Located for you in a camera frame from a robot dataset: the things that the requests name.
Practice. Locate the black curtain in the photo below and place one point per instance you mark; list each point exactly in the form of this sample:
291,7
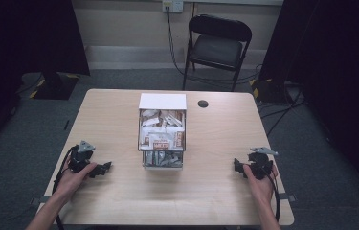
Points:
24,38
336,64

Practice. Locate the small black floor object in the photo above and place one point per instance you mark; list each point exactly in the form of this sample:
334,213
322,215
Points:
66,125

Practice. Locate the white wall socket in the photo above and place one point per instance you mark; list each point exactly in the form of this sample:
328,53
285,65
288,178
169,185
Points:
173,5

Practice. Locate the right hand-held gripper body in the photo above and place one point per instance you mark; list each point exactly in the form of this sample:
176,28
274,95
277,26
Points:
260,164

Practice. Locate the black stand base striped tape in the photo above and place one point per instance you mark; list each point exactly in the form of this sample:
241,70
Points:
54,86
269,91

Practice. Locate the pile of grey packets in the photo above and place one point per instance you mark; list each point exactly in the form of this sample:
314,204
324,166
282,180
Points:
162,158

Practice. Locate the large clear drawer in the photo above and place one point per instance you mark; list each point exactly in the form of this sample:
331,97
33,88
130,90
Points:
140,134

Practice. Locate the black folding chair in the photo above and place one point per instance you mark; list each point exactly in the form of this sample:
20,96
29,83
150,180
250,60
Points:
217,48

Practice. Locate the person's right hand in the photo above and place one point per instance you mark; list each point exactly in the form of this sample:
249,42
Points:
260,188

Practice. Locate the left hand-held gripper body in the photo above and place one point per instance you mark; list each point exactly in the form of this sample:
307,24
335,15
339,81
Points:
79,158

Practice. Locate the black round table grommet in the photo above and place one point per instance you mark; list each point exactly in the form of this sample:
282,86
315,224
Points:
203,103

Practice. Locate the person's left hand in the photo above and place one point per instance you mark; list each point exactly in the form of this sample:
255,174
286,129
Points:
71,180

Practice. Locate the small clear drawer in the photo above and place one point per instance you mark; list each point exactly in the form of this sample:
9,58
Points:
162,166

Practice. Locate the pile of brown white packets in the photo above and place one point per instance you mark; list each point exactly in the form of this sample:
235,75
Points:
161,131

